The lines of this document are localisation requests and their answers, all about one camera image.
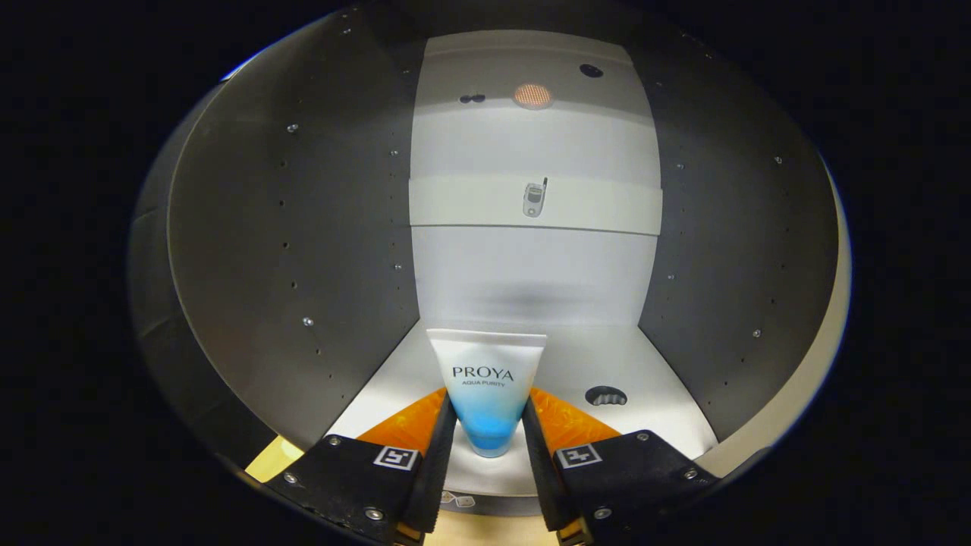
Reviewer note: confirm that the dark grey cabinet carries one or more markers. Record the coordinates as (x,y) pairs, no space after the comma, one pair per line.
(303,227)

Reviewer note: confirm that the white and blue tube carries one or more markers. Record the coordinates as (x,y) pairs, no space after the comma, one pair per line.
(485,379)

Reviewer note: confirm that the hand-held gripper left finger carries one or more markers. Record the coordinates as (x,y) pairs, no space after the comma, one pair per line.
(432,470)

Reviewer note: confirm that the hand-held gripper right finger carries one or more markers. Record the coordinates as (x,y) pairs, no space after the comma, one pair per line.
(540,470)

